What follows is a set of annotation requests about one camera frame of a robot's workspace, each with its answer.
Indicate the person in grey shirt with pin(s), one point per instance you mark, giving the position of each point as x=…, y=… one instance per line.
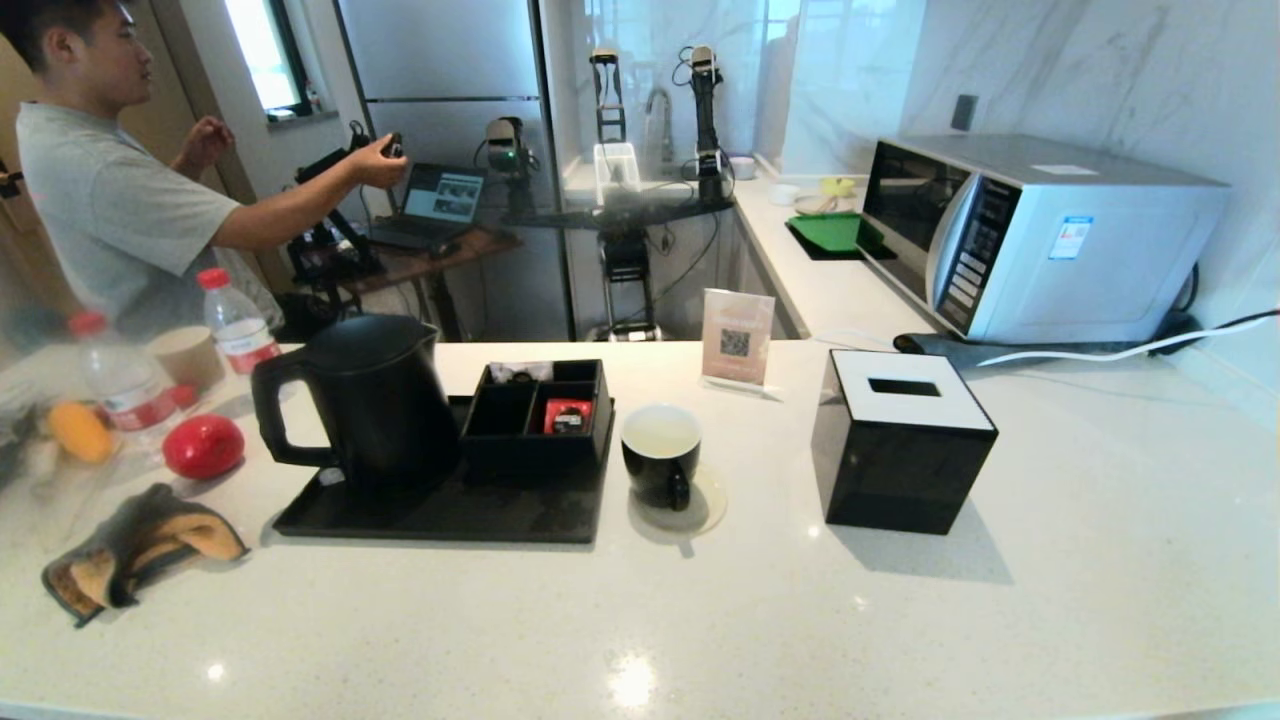
x=110, y=210

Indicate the yellow item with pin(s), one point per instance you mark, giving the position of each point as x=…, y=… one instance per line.
x=838, y=186

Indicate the orange fruit toy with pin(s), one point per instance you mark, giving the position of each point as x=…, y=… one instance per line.
x=80, y=432

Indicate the water bottle red cap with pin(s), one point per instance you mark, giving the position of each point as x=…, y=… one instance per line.
x=125, y=390
x=240, y=335

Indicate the red apple toy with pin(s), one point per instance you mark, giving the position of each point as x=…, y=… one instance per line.
x=204, y=447

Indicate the chrome faucet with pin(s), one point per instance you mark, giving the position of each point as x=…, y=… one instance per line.
x=655, y=105

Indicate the small white bowl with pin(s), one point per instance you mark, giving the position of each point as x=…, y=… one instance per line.
x=784, y=193

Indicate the beige plate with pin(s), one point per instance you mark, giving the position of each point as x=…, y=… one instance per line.
x=815, y=205

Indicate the black upright frame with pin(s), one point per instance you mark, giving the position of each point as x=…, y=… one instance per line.
x=604, y=55

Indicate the paper cup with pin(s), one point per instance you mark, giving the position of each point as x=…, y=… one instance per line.
x=190, y=355

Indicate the silver microwave oven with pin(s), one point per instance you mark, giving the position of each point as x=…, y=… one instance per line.
x=1090, y=260

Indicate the red packet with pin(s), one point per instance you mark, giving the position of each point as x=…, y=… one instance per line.
x=567, y=414

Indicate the brown black oven mitt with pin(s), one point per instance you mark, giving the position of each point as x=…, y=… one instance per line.
x=150, y=530

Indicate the QR code sign stand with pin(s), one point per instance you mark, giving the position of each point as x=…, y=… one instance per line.
x=738, y=340

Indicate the green cutting board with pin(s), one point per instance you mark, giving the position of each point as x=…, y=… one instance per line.
x=830, y=232

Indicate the black rig stand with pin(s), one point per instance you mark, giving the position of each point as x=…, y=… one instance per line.
x=625, y=260

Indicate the brown wooden desk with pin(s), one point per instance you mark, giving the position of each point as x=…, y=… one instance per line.
x=450, y=252

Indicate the window with black frame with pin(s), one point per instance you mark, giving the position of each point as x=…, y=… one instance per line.
x=285, y=60

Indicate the black electric kettle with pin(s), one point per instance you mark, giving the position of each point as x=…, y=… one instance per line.
x=380, y=410

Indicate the translucent round coaster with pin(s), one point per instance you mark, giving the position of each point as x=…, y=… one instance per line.
x=712, y=505

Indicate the dark wall socket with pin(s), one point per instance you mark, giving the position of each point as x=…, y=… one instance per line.
x=964, y=112

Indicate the black mug white inside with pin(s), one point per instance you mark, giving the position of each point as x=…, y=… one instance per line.
x=660, y=470

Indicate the silver refrigerator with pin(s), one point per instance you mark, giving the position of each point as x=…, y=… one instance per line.
x=440, y=50

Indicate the black laptop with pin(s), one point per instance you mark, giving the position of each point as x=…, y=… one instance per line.
x=440, y=198

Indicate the black rectangular serving tray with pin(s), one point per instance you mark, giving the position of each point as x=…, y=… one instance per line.
x=450, y=520

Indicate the black compartment organizer box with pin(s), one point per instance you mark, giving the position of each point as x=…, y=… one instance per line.
x=490, y=455

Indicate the black tissue box white lid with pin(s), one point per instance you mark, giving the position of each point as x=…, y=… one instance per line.
x=900, y=470

